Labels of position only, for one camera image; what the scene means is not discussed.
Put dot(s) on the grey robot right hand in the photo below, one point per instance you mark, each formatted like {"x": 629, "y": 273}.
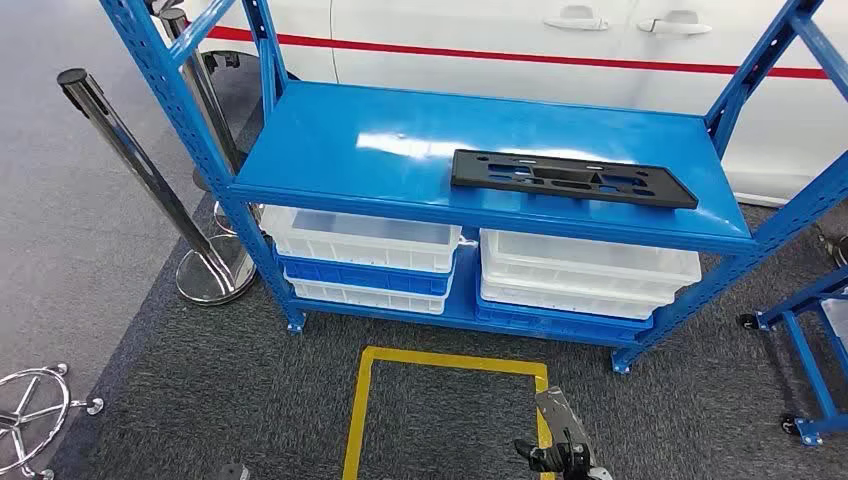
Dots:
{"x": 556, "y": 464}

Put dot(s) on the black plastic mounting plate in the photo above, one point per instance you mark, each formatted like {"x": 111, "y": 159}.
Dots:
{"x": 477, "y": 173}

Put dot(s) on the blue metal shelf rack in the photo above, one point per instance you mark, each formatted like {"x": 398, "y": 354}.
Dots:
{"x": 371, "y": 132}

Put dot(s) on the yellow floor tape square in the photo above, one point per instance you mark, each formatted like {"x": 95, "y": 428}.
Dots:
{"x": 450, "y": 361}

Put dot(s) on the white plastic bin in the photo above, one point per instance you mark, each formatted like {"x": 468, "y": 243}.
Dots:
{"x": 344, "y": 248}
{"x": 563, "y": 301}
{"x": 364, "y": 299}
{"x": 840, "y": 321}
{"x": 583, "y": 265}

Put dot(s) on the blue wheeled cart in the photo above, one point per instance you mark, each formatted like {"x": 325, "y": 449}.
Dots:
{"x": 814, "y": 378}

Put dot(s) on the white car red stripe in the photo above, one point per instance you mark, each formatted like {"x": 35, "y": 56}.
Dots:
{"x": 464, "y": 26}

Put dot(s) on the chrome base swivel stool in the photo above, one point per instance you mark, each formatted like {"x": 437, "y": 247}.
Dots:
{"x": 95, "y": 406}

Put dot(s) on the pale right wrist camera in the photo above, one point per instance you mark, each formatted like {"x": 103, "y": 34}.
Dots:
{"x": 560, "y": 414}

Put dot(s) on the chrome stanchion post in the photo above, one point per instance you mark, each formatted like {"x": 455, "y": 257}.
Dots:
{"x": 225, "y": 222}
{"x": 132, "y": 149}

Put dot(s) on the stanchion post dark base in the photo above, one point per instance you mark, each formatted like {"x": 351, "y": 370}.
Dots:
{"x": 202, "y": 86}

